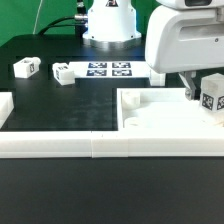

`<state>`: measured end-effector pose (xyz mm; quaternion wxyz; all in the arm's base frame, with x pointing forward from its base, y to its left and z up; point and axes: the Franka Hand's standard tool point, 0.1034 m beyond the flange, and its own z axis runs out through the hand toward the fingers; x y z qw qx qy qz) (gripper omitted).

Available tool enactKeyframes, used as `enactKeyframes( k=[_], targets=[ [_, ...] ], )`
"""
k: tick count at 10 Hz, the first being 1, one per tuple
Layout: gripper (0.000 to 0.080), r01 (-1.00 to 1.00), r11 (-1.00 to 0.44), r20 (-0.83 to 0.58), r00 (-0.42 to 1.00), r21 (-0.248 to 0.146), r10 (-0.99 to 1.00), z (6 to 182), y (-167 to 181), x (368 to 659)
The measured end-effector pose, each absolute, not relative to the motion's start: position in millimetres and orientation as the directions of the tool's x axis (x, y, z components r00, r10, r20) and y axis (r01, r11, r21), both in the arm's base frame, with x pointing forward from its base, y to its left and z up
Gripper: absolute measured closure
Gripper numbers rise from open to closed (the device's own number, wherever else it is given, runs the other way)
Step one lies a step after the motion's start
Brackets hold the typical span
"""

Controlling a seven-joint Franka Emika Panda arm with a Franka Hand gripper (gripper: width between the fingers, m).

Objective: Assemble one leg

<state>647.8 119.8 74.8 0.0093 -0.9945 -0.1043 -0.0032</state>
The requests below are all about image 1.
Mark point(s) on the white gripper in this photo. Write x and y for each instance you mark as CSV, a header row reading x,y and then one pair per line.
x,y
186,35

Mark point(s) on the white square tabletop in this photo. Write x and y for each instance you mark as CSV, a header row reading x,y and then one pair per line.
x,y
162,109

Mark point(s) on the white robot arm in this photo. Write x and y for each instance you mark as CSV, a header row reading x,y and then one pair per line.
x,y
112,25

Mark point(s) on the white left fence block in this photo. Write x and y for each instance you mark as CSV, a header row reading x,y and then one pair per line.
x,y
6,106

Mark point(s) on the white marker base plate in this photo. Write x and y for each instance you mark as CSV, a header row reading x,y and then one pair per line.
x,y
111,69

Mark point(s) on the white front fence wall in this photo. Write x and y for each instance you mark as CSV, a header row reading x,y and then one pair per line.
x,y
109,144

